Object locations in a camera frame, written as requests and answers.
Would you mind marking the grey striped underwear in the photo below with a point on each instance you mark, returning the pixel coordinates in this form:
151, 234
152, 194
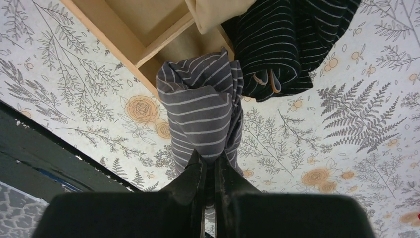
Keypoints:
202, 96

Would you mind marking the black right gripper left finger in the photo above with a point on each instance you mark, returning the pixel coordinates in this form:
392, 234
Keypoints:
176, 211

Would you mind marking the floral patterned bed sheet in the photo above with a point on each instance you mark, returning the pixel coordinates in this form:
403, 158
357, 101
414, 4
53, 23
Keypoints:
355, 133

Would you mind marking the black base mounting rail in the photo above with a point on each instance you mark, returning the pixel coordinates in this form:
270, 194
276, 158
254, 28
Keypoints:
39, 163

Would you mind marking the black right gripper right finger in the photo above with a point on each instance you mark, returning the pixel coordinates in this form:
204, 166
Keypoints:
242, 211

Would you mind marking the beige rolled sock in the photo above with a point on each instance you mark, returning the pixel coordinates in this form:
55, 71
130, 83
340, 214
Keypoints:
208, 14

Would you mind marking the wooden divided organizer box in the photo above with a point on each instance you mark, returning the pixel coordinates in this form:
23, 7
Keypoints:
143, 34

